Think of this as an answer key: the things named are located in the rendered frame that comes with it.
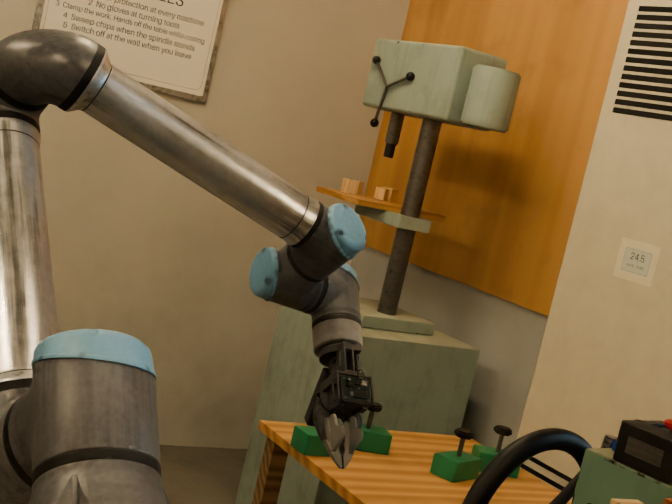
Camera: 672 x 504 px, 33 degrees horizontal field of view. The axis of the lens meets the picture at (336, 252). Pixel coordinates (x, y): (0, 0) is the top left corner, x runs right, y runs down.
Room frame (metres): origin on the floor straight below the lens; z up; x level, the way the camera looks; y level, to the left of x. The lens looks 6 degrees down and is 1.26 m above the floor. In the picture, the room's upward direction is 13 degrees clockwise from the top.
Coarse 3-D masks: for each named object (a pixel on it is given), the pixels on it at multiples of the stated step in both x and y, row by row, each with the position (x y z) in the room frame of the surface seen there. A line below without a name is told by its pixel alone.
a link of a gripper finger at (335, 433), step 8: (336, 416) 1.91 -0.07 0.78; (328, 424) 1.91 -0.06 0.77; (336, 424) 1.90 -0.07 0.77; (328, 432) 1.90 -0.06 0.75; (336, 432) 1.89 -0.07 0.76; (344, 432) 1.87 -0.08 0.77; (328, 440) 1.90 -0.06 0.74; (336, 440) 1.88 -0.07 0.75; (328, 448) 1.89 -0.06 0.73; (336, 448) 1.88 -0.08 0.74; (336, 456) 1.89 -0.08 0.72; (336, 464) 1.88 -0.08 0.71
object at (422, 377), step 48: (384, 48) 3.63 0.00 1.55; (432, 48) 3.42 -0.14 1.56; (384, 96) 3.56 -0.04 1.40; (432, 96) 3.37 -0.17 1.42; (480, 96) 3.23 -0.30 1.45; (432, 144) 3.47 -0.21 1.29; (336, 192) 3.55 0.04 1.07; (384, 192) 3.64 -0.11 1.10; (384, 288) 3.48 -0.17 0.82; (288, 336) 3.49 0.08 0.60; (384, 336) 3.30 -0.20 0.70; (432, 336) 3.50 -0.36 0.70; (288, 384) 3.44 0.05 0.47; (384, 384) 3.28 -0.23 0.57; (432, 384) 3.38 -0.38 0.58; (432, 432) 3.40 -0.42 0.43; (240, 480) 3.56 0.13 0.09; (288, 480) 3.33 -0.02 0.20
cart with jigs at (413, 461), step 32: (288, 448) 2.58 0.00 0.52; (320, 448) 2.53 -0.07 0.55; (384, 448) 2.67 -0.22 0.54; (416, 448) 2.80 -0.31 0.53; (448, 448) 2.87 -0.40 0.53; (480, 448) 2.75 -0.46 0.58; (352, 480) 2.41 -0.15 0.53; (384, 480) 2.46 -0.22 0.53; (416, 480) 2.52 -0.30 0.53; (448, 480) 2.57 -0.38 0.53; (512, 480) 2.71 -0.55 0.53
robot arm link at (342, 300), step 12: (336, 276) 2.03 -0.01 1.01; (348, 276) 2.05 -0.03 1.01; (336, 288) 2.02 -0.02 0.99; (348, 288) 2.04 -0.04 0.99; (324, 300) 2.00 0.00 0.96; (336, 300) 2.01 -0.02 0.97; (348, 300) 2.02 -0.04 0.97; (312, 312) 2.01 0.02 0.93; (324, 312) 2.00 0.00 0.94; (336, 312) 2.00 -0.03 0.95; (348, 312) 2.00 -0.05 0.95; (312, 324) 2.02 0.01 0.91; (360, 324) 2.02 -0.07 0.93
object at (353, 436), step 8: (352, 416) 1.93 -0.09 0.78; (344, 424) 1.93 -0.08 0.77; (352, 424) 1.92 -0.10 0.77; (352, 432) 1.91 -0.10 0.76; (360, 432) 1.89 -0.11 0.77; (344, 440) 1.91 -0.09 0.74; (352, 440) 1.91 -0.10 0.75; (360, 440) 1.88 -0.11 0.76; (344, 448) 1.90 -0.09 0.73; (352, 448) 1.90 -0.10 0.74; (344, 456) 1.89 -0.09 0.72; (352, 456) 1.90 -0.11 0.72; (344, 464) 1.88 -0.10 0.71
